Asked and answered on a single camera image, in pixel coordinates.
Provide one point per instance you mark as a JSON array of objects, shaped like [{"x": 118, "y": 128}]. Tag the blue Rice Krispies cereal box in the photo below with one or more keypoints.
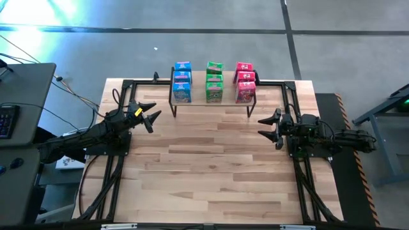
[
  {"x": 182, "y": 76},
  {"x": 182, "y": 92},
  {"x": 182, "y": 66}
]

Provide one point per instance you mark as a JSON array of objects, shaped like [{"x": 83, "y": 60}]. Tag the yellow label tag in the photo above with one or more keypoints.
[{"x": 138, "y": 111}]

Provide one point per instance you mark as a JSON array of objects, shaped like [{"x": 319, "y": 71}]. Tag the green Apple Jacks cereal box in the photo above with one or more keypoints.
[
  {"x": 214, "y": 78},
  {"x": 214, "y": 67},
  {"x": 214, "y": 92}
]

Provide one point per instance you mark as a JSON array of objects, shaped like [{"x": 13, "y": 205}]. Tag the black computer mouse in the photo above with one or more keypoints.
[{"x": 16, "y": 163}]

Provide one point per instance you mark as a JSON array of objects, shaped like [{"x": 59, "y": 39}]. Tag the white patterned box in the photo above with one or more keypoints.
[{"x": 68, "y": 163}]

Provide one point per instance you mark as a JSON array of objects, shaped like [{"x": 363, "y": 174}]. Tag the black backlit keyboard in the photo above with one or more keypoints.
[{"x": 8, "y": 123}]

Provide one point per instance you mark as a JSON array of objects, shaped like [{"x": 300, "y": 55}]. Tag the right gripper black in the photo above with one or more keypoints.
[{"x": 286, "y": 131}]

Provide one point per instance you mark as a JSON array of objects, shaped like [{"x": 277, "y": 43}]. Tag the silver metal bracket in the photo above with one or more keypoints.
[
  {"x": 118, "y": 226},
  {"x": 297, "y": 227}
]

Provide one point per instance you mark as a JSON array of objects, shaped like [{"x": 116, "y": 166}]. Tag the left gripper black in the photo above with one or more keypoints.
[{"x": 135, "y": 116}]

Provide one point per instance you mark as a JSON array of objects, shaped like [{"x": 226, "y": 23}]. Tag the red Froot Loops cereal box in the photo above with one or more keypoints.
[
  {"x": 245, "y": 92},
  {"x": 244, "y": 66},
  {"x": 245, "y": 76}
]

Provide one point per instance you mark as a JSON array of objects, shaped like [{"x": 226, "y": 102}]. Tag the wooden shelf black metal legs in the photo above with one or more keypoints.
[{"x": 198, "y": 92}]

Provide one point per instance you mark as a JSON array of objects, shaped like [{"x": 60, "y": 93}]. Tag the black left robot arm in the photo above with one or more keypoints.
[{"x": 89, "y": 134}]

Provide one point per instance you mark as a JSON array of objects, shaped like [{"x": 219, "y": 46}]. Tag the black mat orange striped edge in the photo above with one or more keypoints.
[{"x": 345, "y": 191}]

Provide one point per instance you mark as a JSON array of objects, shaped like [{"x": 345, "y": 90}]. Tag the blue grey metal desk frame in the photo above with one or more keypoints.
[{"x": 381, "y": 150}]

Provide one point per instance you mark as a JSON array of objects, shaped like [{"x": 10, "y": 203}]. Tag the grey side desk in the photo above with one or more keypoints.
[{"x": 28, "y": 86}]

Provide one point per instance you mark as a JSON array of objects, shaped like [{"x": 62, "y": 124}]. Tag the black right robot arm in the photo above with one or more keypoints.
[{"x": 351, "y": 140}]

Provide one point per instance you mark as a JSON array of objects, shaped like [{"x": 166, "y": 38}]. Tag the black computer tower green lights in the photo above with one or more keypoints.
[{"x": 403, "y": 107}]

